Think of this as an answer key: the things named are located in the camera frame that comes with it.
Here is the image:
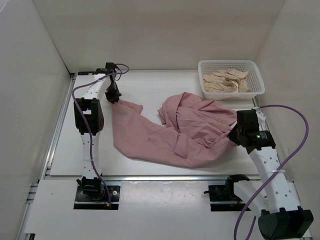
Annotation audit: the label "front aluminium rail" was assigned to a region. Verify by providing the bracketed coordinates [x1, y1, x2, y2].
[99, 174, 261, 183]

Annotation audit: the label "pink trousers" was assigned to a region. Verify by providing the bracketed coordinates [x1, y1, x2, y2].
[112, 92, 237, 169]

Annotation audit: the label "white plastic basket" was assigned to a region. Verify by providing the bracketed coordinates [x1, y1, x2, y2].
[198, 60, 265, 100]

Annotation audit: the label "beige trousers in basket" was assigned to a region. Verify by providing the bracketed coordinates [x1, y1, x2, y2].
[202, 69, 253, 93]

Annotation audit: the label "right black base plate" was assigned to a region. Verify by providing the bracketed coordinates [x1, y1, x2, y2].
[203, 185, 245, 212]

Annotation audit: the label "left aluminium rail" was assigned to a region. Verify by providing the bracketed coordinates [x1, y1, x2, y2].
[15, 72, 78, 240]

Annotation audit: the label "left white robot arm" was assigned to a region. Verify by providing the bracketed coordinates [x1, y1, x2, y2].
[71, 62, 123, 205]

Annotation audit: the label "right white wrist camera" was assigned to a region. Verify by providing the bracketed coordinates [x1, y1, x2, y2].
[253, 107, 266, 126]

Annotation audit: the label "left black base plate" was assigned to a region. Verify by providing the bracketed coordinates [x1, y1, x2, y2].
[73, 177, 121, 210]

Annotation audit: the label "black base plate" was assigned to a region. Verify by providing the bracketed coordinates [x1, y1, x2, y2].
[203, 185, 245, 212]
[73, 177, 121, 210]

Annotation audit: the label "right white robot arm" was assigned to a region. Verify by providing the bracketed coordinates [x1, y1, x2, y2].
[224, 109, 314, 240]

